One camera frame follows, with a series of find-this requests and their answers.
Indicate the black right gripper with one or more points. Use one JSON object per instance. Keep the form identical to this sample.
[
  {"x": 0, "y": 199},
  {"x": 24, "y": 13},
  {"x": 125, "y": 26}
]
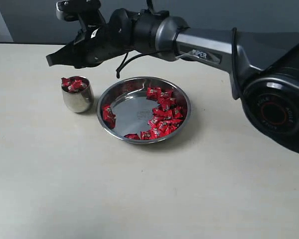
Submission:
[{"x": 93, "y": 45}]

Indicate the red candy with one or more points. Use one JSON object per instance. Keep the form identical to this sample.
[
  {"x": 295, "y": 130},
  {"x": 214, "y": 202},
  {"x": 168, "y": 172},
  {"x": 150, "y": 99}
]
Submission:
[
  {"x": 172, "y": 122},
  {"x": 108, "y": 116},
  {"x": 76, "y": 86},
  {"x": 153, "y": 93},
  {"x": 164, "y": 95},
  {"x": 65, "y": 82},
  {"x": 156, "y": 132}
]

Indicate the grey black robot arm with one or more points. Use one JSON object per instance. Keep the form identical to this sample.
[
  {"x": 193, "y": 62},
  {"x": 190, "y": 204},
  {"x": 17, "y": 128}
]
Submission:
[{"x": 263, "y": 67}]

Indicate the stainless steel cup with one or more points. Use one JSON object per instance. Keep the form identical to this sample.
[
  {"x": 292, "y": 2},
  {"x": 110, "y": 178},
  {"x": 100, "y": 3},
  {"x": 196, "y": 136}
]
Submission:
[{"x": 78, "y": 102}]

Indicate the round stainless steel plate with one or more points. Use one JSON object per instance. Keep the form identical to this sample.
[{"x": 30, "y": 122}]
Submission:
[{"x": 135, "y": 115}]

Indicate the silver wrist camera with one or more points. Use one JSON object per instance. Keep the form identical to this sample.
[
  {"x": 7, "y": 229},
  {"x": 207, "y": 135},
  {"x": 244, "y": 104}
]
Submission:
[{"x": 68, "y": 10}]

